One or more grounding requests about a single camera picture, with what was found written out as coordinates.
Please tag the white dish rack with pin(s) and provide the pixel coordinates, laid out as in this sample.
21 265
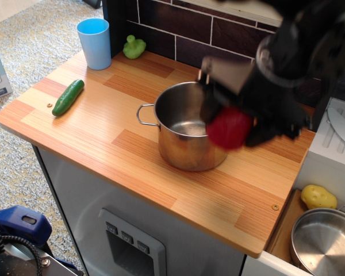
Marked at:
327 148

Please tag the blue clamp tool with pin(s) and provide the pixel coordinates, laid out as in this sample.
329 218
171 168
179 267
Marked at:
28 224

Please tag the red toy sweet potato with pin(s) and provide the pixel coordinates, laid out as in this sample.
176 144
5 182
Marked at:
230 128

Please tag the grey toy kitchen cabinet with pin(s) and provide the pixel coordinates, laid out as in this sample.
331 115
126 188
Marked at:
115 233

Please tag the stainless steel pan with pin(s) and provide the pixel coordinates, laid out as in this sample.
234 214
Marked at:
318 242

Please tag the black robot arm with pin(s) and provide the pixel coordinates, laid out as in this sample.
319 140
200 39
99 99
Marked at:
310 43

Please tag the grey toy knife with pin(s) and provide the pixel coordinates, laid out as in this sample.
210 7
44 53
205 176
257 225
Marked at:
337 121

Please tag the blue plastic cup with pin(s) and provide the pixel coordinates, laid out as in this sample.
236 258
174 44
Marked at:
95 40

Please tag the stainless steel pot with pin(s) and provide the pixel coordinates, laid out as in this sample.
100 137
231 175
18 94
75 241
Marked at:
182 138

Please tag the light green toy vegetable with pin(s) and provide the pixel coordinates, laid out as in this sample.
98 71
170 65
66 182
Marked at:
133 47

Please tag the green toy cucumber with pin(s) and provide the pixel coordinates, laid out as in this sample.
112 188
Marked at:
68 97

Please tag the yellow toy potato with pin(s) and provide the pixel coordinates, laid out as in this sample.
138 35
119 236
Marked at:
315 196

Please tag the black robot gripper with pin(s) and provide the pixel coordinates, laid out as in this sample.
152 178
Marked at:
255 89

